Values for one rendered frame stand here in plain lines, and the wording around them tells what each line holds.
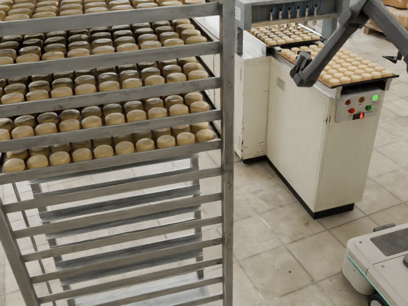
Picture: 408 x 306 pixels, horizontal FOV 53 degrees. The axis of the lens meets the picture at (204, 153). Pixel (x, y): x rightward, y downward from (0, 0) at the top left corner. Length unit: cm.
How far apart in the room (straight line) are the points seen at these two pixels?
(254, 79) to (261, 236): 100
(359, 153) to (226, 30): 165
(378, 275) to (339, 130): 76
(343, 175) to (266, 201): 55
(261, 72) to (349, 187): 91
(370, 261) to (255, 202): 93
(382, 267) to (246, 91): 136
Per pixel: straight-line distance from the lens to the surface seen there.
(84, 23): 96
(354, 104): 226
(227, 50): 100
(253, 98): 281
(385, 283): 207
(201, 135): 116
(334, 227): 265
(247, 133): 291
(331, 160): 241
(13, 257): 126
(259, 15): 273
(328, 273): 238
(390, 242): 225
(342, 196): 263
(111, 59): 99
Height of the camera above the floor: 172
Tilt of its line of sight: 32 degrees down
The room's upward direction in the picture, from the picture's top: 2 degrees counter-clockwise
